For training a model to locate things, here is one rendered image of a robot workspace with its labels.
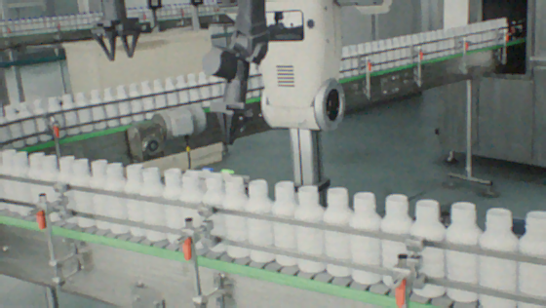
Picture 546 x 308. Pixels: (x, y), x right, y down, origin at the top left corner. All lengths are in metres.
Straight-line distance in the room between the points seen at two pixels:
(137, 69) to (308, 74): 3.67
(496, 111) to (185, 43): 2.59
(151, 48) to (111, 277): 3.98
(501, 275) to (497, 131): 4.03
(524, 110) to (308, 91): 3.25
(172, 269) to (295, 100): 0.67
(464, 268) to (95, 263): 0.90
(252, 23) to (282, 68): 0.39
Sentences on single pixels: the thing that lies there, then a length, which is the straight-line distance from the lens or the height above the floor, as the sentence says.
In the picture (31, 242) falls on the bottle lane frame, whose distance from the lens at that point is 1.81.
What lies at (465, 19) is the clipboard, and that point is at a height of 1.16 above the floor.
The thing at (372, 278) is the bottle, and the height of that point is 1.02.
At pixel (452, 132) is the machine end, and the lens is 5.33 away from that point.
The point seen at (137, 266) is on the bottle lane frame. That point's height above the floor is 0.94.
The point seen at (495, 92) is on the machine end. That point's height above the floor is 0.63.
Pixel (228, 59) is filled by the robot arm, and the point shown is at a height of 1.38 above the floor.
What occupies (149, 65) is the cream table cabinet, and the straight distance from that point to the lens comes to 5.45.
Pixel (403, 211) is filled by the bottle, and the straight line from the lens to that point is 1.14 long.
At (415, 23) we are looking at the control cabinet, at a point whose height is 0.90.
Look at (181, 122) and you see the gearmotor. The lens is 2.79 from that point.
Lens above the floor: 1.55
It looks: 15 degrees down
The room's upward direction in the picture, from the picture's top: 5 degrees counter-clockwise
